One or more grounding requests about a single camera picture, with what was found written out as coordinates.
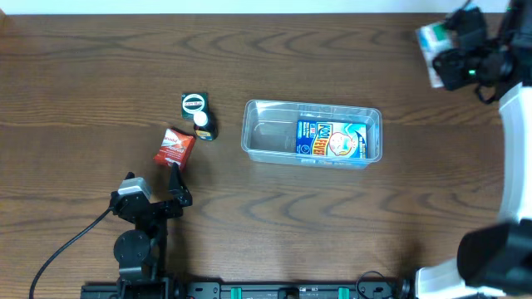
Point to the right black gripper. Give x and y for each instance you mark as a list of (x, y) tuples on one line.
[(453, 66)]

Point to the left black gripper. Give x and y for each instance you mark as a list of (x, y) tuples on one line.
[(155, 206)]

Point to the red Panadol ActiFast box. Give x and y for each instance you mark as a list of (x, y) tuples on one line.
[(175, 148)]

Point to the white green medicine box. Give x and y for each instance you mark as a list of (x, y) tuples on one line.
[(433, 39)]

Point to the dark syrup bottle white cap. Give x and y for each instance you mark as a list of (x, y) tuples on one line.
[(205, 128)]

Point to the green Zam-Buk box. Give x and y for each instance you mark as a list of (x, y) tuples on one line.
[(192, 103)]

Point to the blue Kool Fever box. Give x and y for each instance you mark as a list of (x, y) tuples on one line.
[(331, 139)]

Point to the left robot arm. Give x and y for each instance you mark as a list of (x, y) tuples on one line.
[(141, 251)]

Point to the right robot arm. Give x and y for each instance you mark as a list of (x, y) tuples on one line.
[(494, 261)]

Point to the clear plastic container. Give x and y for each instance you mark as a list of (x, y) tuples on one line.
[(269, 132)]

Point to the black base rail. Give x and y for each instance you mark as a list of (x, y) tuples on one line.
[(366, 288)]

